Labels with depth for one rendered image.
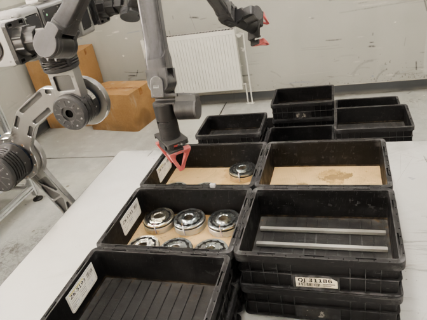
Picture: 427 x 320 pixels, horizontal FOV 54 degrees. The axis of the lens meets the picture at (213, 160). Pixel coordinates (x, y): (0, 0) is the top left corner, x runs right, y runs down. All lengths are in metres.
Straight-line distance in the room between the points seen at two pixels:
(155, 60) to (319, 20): 3.19
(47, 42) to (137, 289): 0.72
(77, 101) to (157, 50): 0.57
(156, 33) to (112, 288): 0.70
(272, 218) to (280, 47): 3.10
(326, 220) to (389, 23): 3.12
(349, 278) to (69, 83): 1.17
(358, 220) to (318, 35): 3.09
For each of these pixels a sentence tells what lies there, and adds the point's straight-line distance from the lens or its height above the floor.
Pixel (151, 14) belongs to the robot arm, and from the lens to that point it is 1.14.
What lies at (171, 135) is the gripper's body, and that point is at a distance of 1.15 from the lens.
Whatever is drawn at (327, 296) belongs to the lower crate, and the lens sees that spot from 1.11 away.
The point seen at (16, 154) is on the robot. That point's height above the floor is 0.93.
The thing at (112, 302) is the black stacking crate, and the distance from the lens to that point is 1.19.
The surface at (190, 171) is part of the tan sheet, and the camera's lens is 1.64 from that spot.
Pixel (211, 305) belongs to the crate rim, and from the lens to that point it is 0.96.
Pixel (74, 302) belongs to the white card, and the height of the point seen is 0.88.
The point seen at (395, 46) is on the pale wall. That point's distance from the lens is 4.30.
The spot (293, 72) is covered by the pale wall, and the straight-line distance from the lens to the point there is 4.34.
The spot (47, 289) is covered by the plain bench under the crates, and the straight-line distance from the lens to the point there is 1.54.
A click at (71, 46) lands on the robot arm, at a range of 1.31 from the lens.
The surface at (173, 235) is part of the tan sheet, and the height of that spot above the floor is 0.83.
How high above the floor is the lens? 1.63
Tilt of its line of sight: 28 degrees down
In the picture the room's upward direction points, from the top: 11 degrees counter-clockwise
